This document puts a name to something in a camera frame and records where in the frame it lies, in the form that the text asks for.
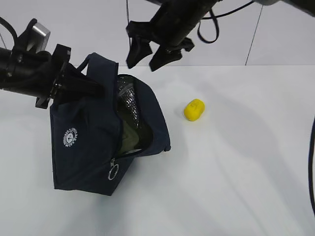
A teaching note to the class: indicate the glass container with green lid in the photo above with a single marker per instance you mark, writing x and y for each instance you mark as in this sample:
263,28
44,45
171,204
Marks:
133,141

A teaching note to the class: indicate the dark navy lunch bag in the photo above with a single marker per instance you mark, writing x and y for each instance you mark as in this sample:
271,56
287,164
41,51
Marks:
85,133

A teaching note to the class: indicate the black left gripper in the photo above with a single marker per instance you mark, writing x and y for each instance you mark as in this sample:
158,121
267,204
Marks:
65,83

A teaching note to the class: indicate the yellow lemon-shaped toy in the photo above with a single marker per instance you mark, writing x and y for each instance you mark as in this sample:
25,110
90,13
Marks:
194,110

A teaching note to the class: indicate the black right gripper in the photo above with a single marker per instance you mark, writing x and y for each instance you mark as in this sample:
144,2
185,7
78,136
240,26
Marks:
141,34

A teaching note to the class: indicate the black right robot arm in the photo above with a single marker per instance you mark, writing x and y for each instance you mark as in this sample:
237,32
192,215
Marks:
166,34

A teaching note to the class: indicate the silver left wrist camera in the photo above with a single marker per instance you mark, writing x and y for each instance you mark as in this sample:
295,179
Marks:
38,39

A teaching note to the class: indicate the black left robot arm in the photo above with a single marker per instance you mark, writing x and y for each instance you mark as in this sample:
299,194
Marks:
22,71

